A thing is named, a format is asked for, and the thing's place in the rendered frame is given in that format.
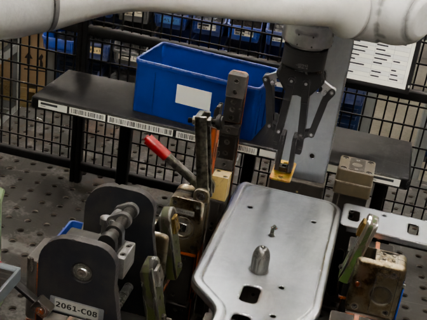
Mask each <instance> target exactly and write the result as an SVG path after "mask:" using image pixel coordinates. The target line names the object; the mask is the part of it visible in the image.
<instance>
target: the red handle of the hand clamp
mask: <svg viewBox="0 0 427 320"><path fill-rule="evenodd" d="M144 140H145V142H144V144H145V145H147V146H148V147H149V148H150V149H151V150H152V151H153V152H154V153H155V154H156V155H157V156H158V157H160V158H161V159H162V160H163V161H164V160H165V161H166V162H167V163H168V164H169V165H170V166H171V167H172V168H173V169H174V170H175V171H177V172H178V173H179V174H180V175H181V176H182V177H184V178H185V179H186V180H187V181H188V182H189V183H190V184H191V185H192V186H193V187H194V188H195V189H196V176H195V175H194V174H193V173H192V172H191V171H189V170H188V169H187V168H186V167H185V166H184V165H183V164H182V163H181V162H180V161H179V160H178V159H176V158H175V157H174V156H173V155H172V154H171V152H170V151H169V150H168V149H167V148H166V147H165V146H164V145H163V144H162V143H161V142H159V141H158V140H157V139H156V138H155V137H154V136H152V135H151V136H149V135H147V136H146V137H145V138H144Z"/></svg>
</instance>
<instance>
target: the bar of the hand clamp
mask: <svg viewBox="0 0 427 320"><path fill-rule="evenodd" d="M188 123H192V125H194V129H195V150H196V189H198V188H203V189H206V190H207V191H208V188H210V191H209V194H210V197H212V138H211V126H212V125H213V124H214V125H215V127H216V128H217V130H222V129H223V128H224V116H223V115H222V114H219V115H218V116H217V117H216V119H213V117H211V112H210V111H205V110H199V111H198V113H197V114H196V115H195V116H193V117H189V118H188Z"/></svg>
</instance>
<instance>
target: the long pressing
mask: <svg viewBox="0 0 427 320"><path fill-rule="evenodd" d="M249 206H250V207H252V208H248V207H249ZM341 215H342V211H341V209H340V208H339V207H338V206H337V205H336V204H334V203H332V202H330V201H326V200H323V199H318V198H314V197H309V196H304V195H301V194H296V193H292V192H287V191H284V190H278V189H274V188H270V187H265V186H261V185H256V184H252V183H250V182H242V183H240V184H238V185H237V187H236V188H235V190H234V192H233V195H232V196H231V198H230V200H229V202H228V204H227V206H226V209H225V210H224V212H223V214H222V216H221V218H220V220H219V222H218V224H217V226H216V228H215V230H214V232H213V234H212V236H211V238H210V240H209V242H208V244H207V246H206V248H205V250H204V252H203V254H202V256H201V258H200V260H199V262H198V264H197V266H196V268H195V270H194V272H193V274H192V277H191V287H192V289H193V290H194V292H195V293H196V294H197V295H198V296H199V297H200V298H201V299H202V300H203V301H204V302H205V303H206V305H207V306H208V307H209V308H210V309H211V311H212V313H213V316H212V319H211V320H231V318H232V316H233V315H235V314H238V315H241V316H246V317H248V318H250V320H317V319H318V318H319V317H320V312H321V309H322V303H323V298H324V294H325V289H326V285H327V280H328V276H329V271H330V266H331V262H332V257H333V253H334V248H335V244H336V238H337V233H338V229H339V224H340V220H341ZM312 222H316V223H312ZM273 225H276V228H277V229H276V230H274V237H270V236H268V235H269V234H270V230H271V228H272V226H273ZM260 245H264V246H267V247H268V249H269V251H270V261H269V268H268V273H267V274H264V275H257V274H254V273H253V272H251V271H250V265H251V261H252V255H253V252H254V250H255V249H256V247H258V246H260ZM245 286H249V287H253V288H257V289H259V290H260V291H261V292H260V295H259V298H258V300H257V303H247V302H243V301H241V300H240V299H239V298H240V295H241V292H242V290H243V288H244V287H245ZM279 287H283V288H284V289H283V290H281V289H279ZM270 315H275V316H276V317H275V318H273V317H270Z"/></svg>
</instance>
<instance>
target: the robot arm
mask: <svg viewBox="0 0 427 320"><path fill-rule="evenodd" d="M136 11H146V12H160V13H175V14H183V15H195V16H202V17H214V18H227V19H234V20H247V21H254V22H266V23H279V24H283V31H282V38H283V40H284V41H285V44H284V48H283V55H282V59H281V65H280V66H279V68H278V69H277V71H275V72H272V73H269V72H266V73H265V74H264V76H263V78H262V82H263V83H264V86H265V89H266V128H267V129H271V130H273V131H274V140H273V149H275V150H278V152H277V155H276V161H275V165H274V170H278V168H279V165H280V163H281V158H282V154H283V149H284V145H285V139H286V136H287V130H284V125H285V121H286V118H287V114H288V110H289V107H290V102H291V99H292V95H297V96H299V97H301V108H300V114H299V125H298V132H295V133H294V136H293V139H292V146H291V150H290V157H289V162H288V169H287V173H291V172H292V169H293V167H294V160H295V155H296V154H298V155H300V154H301V152H302V148H303V144H304V139H305V138H307V137H310V138H313V137H314V136H315V133H316V131H317V128H318V125H319V123H320V121H321V119H322V116H323V113H324V111H325V108H326V106H327V104H328V102H329V100H330V99H331V98H332V97H333V96H334V95H335V93H336V89H337V88H336V86H334V85H332V86H331V85H330V84H329V83H328V82H326V80H325V74H324V70H325V64H326V60H327V54H328V50H329V48H331V47H332V43H333V40H334V35H336V36H337V37H340V38H342V39H355V40H360V41H367V42H371V43H379V42H381V43H384V44H388V45H394V46H401V45H408V44H413V43H416V42H418V41H419V40H420V39H422V38H423V37H424V36H425V35H427V0H0V40H2V39H16V38H21V37H25V36H30V35H33V34H39V33H43V32H49V31H54V30H58V29H61V28H64V27H67V26H70V25H74V24H76V23H80V22H84V21H87V20H91V19H94V18H98V17H103V16H107V15H112V14H117V13H126V12H136ZM276 78H278V79H279V81H280V83H281V85H282V87H283V89H284V90H285V94H284V97H283V103H282V106H281V111H280V115H279V118H278V122H276V121H275V84H276ZM320 87H322V88H323V89H322V95H323V96H322V99H321V102H320V104H319V106H318V109H317V111H316V114H315V117H314V119H313V122H312V124H311V127H310V128H307V129H306V125H307V118H308V108H309V98H310V96H311V95H312V94H313V93H314V92H315V91H316V90H318V89H319V88H320Z"/></svg>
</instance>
